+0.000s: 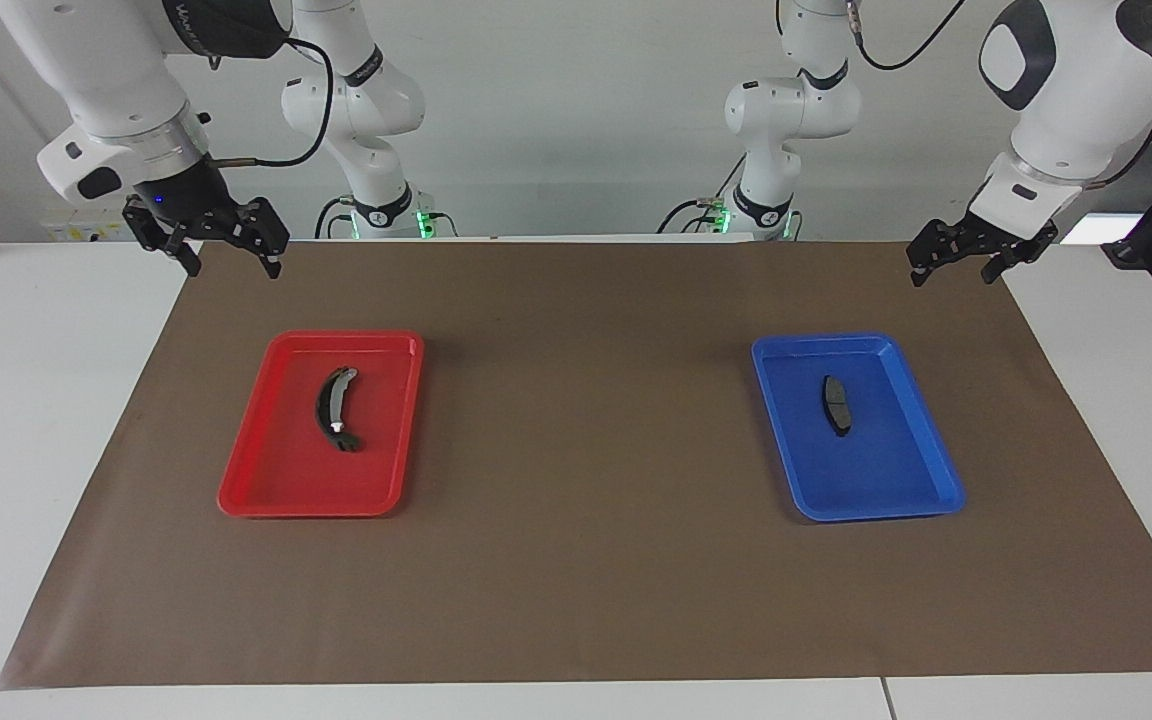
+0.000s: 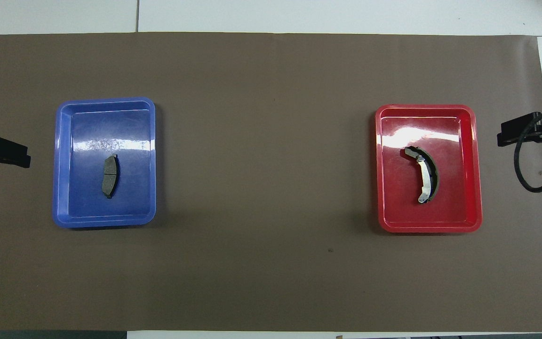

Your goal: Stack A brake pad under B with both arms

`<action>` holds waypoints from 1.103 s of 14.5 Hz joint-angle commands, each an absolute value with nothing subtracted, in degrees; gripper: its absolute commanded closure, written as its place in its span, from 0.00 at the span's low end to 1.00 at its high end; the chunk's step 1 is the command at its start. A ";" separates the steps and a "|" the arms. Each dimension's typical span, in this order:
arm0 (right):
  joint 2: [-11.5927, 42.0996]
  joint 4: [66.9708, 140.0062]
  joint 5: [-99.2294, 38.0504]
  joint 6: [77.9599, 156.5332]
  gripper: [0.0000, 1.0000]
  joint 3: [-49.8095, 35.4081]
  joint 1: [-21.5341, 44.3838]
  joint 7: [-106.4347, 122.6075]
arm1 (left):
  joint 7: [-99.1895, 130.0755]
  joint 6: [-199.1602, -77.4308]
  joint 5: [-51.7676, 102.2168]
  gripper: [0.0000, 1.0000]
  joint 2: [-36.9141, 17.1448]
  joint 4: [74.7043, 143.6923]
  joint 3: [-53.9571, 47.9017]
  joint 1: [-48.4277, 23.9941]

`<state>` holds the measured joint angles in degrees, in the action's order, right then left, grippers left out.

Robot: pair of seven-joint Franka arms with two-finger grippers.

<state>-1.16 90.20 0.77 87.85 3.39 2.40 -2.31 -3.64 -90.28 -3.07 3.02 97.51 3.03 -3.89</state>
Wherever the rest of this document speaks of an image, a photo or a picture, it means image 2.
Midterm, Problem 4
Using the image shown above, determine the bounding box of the red plastic tray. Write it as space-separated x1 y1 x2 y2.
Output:
375 104 483 234

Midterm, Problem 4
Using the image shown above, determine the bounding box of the brown table mat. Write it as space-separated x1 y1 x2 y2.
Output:
0 32 542 332

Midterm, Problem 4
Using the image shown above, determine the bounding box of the blue plastic tray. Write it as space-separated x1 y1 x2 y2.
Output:
52 97 157 229

